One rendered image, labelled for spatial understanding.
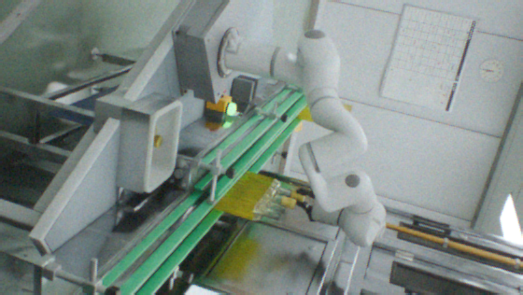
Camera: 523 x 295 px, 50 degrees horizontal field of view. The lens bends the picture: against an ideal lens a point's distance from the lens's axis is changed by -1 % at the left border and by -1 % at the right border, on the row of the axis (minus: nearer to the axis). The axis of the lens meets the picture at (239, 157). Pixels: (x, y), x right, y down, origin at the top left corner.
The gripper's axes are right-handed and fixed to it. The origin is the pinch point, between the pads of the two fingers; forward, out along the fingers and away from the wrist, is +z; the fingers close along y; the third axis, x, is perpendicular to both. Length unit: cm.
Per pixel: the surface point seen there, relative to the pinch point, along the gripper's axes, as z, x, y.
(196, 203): 15.9, 37.0, 4.1
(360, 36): 193, -536, -39
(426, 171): 72, -566, -191
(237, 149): 19.4, 13.1, 13.5
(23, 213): 32, 84, 12
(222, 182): 16.7, 23.3, 6.3
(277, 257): -4.4, 18.6, -12.7
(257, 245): 3.6, 18.0, -12.7
